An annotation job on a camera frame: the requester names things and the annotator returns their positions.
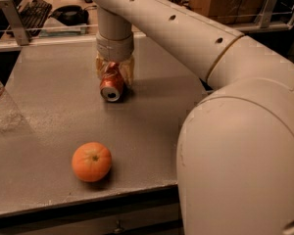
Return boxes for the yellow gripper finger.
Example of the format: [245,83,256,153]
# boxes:
[119,57,135,86]
[95,55,114,79]

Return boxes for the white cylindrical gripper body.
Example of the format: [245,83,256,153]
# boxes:
[96,33,134,63]

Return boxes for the red coke can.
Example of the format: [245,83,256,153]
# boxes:
[100,70,124,102]

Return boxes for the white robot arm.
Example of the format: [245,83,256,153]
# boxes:
[93,0,294,235]

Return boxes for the clear plastic water bottle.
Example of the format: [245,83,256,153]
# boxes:
[0,80,25,132]

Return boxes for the black headphones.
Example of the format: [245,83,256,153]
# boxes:
[51,5,89,26]

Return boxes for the black keyboard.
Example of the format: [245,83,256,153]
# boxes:
[19,0,52,37]

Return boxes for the orange fruit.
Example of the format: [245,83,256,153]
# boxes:
[72,142,112,182]

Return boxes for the brown cardboard box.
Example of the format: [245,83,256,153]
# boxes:
[189,0,265,24]

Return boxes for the left metal rail bracket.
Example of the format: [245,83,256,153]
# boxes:
[0,0,30,46]

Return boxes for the metal rail bracket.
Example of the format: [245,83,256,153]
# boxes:
[257,0,277,28]
[0,0,30,46]

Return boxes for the right metal rail bracket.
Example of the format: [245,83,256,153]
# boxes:
[257,0,277,28]

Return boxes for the drawer with metal handle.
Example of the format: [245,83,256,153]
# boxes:
[0,200,184,235]

